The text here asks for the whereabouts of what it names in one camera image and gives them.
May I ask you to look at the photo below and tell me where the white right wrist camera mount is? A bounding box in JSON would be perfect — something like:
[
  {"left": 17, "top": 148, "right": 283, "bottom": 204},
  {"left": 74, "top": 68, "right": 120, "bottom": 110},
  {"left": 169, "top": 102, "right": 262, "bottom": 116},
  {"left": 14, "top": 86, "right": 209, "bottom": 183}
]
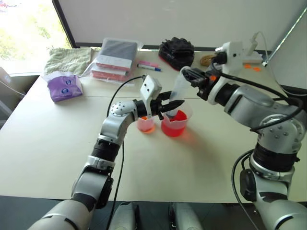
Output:
[{"left": 207, "top": 41, "right": 251, "bottom": 105}]

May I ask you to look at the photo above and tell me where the large cup with red liquid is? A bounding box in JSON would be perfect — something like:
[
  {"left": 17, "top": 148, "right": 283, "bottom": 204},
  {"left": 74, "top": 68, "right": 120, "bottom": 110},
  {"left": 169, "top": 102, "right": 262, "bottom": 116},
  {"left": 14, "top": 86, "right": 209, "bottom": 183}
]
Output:
[{"left": 160, "top": 100, "right": 194, "bottom": 138}]

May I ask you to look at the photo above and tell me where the large translucent plastic syringe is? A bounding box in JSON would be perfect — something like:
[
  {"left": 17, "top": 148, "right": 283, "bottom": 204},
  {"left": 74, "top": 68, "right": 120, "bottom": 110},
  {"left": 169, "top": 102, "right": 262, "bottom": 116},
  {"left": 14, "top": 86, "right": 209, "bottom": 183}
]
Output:
[{"left": 167, "top": 66, "right": 192, "bottom": 118}]

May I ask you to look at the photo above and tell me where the white pen with blue tip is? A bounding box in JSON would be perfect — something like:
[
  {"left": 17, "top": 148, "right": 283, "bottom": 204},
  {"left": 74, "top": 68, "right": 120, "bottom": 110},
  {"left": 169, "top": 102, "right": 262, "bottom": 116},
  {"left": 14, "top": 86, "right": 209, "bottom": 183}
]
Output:
[{"left": 137, "top": 63, "right": 163, "bottom": 72}]

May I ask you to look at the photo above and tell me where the light green towel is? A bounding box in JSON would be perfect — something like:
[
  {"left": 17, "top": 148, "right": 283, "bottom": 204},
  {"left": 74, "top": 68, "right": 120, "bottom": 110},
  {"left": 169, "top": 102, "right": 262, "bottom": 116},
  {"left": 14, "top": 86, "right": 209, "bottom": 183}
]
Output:
[{"left": 44, "top": 47, "right": 100, "bottom": 76}]

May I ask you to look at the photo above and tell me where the slanted metal rod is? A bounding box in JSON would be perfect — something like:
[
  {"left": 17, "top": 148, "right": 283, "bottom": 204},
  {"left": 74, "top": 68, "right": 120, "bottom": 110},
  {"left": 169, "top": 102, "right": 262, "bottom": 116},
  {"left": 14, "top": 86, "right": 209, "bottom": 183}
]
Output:
[{"left": 262, "top": 9, "right": 307, "bottom": 67}]

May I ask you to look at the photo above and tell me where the grey and white notebook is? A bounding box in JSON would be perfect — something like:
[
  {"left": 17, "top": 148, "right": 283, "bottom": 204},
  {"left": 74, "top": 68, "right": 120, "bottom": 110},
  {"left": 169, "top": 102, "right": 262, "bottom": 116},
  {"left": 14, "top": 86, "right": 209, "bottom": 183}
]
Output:
[{"left": 97, "top": 39, "right": 139, "bottom": 70}]

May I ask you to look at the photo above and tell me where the black panel frame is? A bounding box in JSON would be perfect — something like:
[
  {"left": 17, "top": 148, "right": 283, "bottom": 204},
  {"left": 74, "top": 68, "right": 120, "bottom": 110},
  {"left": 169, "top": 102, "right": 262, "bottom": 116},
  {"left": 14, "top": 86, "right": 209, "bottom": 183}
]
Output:
[{"left": 51, "top": 0, "right": 273, "bottom": 52}]

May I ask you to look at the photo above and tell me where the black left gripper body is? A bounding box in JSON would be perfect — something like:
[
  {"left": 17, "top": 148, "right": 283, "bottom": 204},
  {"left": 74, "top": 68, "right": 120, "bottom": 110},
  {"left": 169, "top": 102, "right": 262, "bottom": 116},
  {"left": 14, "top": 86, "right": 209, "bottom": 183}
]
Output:
[{"left": 151, "top": 95, "right": 166, "bottom": 121}]

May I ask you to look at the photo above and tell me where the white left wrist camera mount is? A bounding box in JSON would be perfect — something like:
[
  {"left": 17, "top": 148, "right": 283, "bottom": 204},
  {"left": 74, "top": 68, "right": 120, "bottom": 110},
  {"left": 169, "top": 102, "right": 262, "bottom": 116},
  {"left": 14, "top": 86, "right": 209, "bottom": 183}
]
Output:
[{"left": 140, "top": 74, "right": 164, "bottom": 119}]

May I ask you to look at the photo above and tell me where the black flat object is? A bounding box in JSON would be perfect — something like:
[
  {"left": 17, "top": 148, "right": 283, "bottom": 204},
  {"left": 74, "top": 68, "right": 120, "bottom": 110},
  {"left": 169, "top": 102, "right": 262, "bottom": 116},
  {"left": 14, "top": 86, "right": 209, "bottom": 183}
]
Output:
[{"left": 280, "top": 84, "right": 307, "bottom": 102}]

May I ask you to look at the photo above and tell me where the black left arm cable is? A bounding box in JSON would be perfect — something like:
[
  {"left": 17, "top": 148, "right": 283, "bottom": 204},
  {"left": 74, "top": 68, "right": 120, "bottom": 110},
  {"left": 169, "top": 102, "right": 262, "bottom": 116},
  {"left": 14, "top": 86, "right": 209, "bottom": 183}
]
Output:
[{"left": 105, "top": 75, "right": 147, "bottom": 230}]

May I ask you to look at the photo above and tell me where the pink book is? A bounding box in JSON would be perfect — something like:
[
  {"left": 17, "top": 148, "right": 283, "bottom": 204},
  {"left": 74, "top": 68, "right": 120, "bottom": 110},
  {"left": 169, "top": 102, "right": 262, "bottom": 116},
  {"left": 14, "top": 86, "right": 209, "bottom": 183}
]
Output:
[
  {"left": 90, "top": 69, "right": 128, "bottom": 79},
  {"left": 94, "top": 62, "right": 130, "bottom": 73}
]

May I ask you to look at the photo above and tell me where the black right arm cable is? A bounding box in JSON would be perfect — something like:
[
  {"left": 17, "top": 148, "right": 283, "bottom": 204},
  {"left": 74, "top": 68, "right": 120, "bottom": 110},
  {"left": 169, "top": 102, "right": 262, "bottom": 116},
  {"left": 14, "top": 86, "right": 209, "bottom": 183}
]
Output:
[{"left": 211, "top": 51, "right": 305, "bottom": 230}]

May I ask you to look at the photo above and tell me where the brown twine roll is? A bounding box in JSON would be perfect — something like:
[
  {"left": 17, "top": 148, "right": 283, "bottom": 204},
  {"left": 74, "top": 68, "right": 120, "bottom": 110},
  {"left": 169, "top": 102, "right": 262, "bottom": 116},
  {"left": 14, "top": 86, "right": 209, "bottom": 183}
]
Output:
[{"left": 199, "top": 54, "right": 216, "bottom": 67}]

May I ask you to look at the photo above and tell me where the small cup with red liquid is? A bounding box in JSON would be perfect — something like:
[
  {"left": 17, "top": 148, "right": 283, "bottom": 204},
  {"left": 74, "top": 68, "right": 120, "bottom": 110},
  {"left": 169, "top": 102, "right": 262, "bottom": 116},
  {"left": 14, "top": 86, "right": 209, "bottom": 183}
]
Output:
[{"left": 137, "top": 116, "right": 156, "bottom": 134}]

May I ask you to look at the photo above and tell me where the purple tissue pack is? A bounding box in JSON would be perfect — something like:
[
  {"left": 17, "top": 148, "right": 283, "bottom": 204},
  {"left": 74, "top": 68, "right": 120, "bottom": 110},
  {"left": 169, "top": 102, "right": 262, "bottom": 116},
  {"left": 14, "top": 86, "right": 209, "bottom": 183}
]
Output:
[{"left": 47, "top": 71, "right": 84, "bottom": 104}]

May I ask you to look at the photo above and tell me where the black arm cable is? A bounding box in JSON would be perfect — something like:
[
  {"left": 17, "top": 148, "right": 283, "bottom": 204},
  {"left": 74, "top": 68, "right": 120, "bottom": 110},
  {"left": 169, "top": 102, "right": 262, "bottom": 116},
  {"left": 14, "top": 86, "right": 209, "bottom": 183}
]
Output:
[
  {"left": 211, "top": 51, "right": 305, "bottom": 230},
  {"left": 105, "top": 75, "right": 147, "bottom": 230}
]

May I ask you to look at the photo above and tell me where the white power adapter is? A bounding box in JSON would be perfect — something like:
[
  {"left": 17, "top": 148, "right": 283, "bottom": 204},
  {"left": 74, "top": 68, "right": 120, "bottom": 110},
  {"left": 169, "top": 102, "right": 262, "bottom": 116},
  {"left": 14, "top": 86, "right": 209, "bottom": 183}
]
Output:
[{"left": 244, "top": 34, "right": 263, "bottom": 64}]

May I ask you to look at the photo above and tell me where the black fabric bundle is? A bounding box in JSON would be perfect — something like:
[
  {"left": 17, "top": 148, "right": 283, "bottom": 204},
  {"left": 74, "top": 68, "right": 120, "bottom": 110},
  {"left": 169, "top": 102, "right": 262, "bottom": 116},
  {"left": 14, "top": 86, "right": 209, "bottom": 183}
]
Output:
[{"left": 158, "top": 36, "right": 195, "bottom": 72}]

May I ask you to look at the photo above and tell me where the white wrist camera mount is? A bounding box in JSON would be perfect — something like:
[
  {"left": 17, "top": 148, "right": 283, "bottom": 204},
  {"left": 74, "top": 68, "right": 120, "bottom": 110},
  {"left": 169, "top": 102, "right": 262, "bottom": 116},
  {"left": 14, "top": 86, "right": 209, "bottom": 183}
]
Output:
[
  {"left": 140, "top": 74, "right": 164, "bottom": 119},
  {"left": 207, "top": 41, "right": 251, "bottom": 105}
]

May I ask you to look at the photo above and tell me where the white cable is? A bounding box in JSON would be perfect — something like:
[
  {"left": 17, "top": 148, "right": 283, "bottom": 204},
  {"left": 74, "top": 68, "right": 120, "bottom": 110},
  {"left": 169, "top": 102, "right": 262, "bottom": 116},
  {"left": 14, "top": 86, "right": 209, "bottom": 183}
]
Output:
[{"left": 253, "top": 31, "right": 292, "bottom": 98}]

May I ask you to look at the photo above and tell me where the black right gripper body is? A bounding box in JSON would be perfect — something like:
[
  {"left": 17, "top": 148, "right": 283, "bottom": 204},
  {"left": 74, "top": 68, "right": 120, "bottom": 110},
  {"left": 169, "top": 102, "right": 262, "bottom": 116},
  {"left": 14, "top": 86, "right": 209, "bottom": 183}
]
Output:
[{"left": 196, "top": 70, "right": 218, "bottom": 103}]

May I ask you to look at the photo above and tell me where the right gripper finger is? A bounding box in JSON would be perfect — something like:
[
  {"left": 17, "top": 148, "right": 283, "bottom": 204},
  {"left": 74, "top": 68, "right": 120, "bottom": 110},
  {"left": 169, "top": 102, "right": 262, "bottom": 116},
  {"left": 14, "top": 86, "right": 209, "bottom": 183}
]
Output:
[
  {"left": 190, "top": 77, "right": 207, "bottom": 88},
  {"left": 184, "top": 68, "right": 207, "bottom": 80}
]

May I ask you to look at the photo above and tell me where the silver black rounded shape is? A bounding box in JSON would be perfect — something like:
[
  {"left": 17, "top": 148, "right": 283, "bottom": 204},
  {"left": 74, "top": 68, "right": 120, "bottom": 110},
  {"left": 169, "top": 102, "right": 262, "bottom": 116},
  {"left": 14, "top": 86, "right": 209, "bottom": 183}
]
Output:
[
  {"left": 168, "top": 202, "right": 205, "bottom": 230},
  {"left": 112, "top": 201, "right": 140, "bottom": 230}
]

